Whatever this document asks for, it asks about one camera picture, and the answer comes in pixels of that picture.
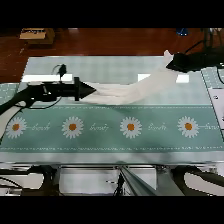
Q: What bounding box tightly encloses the white shirt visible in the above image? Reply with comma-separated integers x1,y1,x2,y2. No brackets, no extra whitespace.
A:
81,49,183,106

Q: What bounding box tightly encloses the silver frame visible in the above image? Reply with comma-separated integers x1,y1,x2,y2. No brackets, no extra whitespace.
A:
0,161,224,197

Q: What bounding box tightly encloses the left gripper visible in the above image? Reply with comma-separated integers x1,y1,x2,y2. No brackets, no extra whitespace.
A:
49,76,81,102

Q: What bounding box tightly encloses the cardboard box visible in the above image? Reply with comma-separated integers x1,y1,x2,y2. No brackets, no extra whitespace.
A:
18,28,56,47

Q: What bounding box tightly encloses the black cable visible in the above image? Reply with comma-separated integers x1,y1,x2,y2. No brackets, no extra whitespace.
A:
105,172,127,197
13,95,64,111

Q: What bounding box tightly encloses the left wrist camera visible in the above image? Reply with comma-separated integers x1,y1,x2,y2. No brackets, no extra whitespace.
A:
52,63,68,83

